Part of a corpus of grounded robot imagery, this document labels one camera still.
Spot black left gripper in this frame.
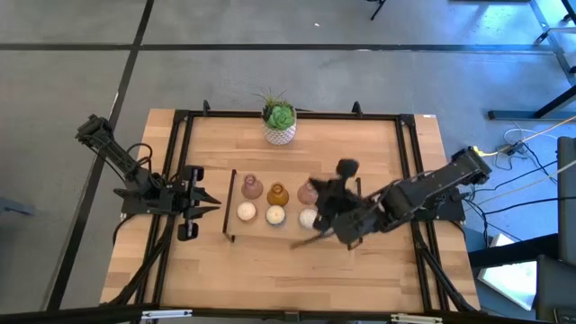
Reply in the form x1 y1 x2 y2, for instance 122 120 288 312
168 165 222 242

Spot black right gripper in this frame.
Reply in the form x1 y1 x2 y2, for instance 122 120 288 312
290 158 383 250

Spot grey patterned candle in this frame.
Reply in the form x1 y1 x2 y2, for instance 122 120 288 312
298 207 319 230

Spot white candle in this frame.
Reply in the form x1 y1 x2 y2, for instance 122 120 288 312
236 201 258 222

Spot white candle rack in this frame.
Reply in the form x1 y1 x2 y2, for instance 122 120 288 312
265 204 287 227

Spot pink glass candlestick holder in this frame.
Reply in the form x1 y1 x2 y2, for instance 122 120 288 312
240 173 265 201
296 180 320 206

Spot amber glass candlestick holder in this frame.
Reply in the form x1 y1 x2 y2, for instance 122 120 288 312
265 182 291 208

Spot succulent in white patterned pot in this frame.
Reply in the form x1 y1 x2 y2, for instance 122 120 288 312
252 88 299 147

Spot white floor box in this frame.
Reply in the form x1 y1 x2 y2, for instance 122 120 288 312
476 232 539 312

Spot black stand leg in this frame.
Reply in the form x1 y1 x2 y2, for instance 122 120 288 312
366 0 387 22

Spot dark grey cabinet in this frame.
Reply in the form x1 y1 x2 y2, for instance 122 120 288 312
535 136 576 324

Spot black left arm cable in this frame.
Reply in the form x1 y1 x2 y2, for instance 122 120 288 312
125 142 154 176

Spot silver frame bracket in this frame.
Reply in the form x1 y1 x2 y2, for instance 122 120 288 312
390 312 445 324
140 309 194 321

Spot black desk leg frame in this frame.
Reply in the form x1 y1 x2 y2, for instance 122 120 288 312
488 0 576 122

